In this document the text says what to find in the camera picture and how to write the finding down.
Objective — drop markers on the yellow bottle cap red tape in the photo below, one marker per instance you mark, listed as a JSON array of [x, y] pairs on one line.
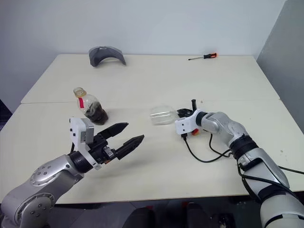
[[195, 132]]

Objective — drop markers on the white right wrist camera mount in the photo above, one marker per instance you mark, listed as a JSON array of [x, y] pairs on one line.
[[184, 126]]

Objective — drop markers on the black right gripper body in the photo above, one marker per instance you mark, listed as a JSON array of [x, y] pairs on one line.
[[190, 113]]

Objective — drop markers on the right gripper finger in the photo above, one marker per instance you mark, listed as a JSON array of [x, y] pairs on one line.
[[194, 104], [181, 112]]

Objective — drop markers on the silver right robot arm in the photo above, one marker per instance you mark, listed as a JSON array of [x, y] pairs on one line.
[[221, 123]]

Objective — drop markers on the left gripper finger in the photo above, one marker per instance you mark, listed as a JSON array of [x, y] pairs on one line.
[[114, 129], [129, 146]]

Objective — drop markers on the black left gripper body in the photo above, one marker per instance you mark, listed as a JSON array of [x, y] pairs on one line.
[[99, 149]]

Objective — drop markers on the grey baseball cap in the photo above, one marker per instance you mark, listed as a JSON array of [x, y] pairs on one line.
[[101, 54]]

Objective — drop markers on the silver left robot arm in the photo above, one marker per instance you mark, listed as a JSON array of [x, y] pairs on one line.
[[47, 171]]

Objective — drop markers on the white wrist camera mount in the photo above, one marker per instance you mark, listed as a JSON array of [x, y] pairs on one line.
[[184, 126], [77, 133]]

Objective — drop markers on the clear wine glass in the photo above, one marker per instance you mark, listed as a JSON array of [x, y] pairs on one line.
[[162, 115]]

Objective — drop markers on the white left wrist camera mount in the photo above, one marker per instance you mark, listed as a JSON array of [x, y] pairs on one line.
[[77, 133]]

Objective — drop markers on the soy sauce bottle yellow cap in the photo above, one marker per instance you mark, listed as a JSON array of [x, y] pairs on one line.
[[95, 114]]

